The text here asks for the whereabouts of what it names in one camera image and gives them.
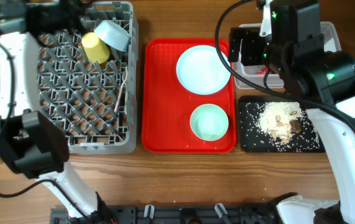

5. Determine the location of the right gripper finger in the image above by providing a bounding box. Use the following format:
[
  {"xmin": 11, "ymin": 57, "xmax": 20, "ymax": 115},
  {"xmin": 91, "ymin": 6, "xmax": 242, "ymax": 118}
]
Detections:
[
  {"xmin": 228, "ymin": 27, "xmax": 244, "ymax": 62},
  {"xmin": 242, "ymin": 27, "xmax": 265, "ymax": 65}
]

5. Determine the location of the yellow plastic cup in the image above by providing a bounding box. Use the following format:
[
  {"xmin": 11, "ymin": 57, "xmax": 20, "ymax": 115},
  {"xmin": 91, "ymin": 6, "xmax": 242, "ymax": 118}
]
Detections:
[{"xmin": 81, "ymin": 32, "xmax": 111, "ymax": 63}]

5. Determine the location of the clear plastic bin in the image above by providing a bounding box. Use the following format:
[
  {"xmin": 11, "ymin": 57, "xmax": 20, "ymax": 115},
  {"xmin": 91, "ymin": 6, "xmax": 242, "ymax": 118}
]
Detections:
[{"xmin": 232, "ymin": 22, "xmax": 341, "ymax": 89}]

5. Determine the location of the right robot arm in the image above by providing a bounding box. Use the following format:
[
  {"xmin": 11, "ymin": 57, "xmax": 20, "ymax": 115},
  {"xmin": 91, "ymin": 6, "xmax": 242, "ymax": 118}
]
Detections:
[{"xmin": 228, "ymin": 1, "xmax": 355, "ymax": 223}]

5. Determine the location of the green bowl with food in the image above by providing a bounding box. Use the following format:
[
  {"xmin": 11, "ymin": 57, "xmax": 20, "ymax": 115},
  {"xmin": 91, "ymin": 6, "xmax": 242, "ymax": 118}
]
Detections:
[{"xmin": 190, "ymin": 104, "xmax": 229, "ymax": 141}]

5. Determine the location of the black plastic tray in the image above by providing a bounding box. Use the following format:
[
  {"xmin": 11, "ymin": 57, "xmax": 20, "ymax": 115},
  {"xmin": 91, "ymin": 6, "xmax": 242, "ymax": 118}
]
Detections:
[{"xmin": 238, "ymin": 96, "xmax": 325, "ymax": 153}]

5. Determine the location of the grey dishwasher rack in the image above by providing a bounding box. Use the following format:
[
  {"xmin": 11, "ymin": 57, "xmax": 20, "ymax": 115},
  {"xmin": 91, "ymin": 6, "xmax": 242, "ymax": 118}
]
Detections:
[{"xmin": 0, "ymin": 1, "xmax": 140, "ymax": 157}]

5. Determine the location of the light blue plate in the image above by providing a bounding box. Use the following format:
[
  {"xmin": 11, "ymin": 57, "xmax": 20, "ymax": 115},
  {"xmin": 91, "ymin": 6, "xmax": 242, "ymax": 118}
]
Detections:
[{"xmin": 175, "ymin": 45, "xmax": 231, "ymax": 95}]

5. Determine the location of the small green saucer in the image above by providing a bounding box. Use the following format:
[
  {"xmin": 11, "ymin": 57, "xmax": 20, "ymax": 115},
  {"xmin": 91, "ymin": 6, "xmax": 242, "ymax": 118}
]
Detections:
[{"xmin": 94, "ymin": 20, "xmax": 130, "ymax": 52}]

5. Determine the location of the white plastic spoon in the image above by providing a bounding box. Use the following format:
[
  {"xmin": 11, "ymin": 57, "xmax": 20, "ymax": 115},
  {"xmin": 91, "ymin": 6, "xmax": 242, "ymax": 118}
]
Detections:
[{"xmin": 114, "ymin": 69, "xmax": 128, "ymax": 113}]

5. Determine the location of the pile of rice scraps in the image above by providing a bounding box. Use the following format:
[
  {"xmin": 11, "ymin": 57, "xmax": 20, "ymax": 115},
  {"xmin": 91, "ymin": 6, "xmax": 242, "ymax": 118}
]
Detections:
[{"xmin": 257, "ymin": 102, "xmax": 304, "ymax": 144}]

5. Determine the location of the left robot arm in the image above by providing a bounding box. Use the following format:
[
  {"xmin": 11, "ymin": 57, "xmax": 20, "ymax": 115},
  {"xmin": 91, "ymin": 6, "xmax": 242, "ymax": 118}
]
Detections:
[{"xmin": 0, "ymin": 1, "xmax": 115, "ymax": 223}]

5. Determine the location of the red plastic tray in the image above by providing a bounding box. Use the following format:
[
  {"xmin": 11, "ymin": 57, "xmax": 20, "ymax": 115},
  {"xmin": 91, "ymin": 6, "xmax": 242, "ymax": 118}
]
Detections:
[{"xmin": 141, "ymin": 38, "xmax": 237, "ymax": 154}]

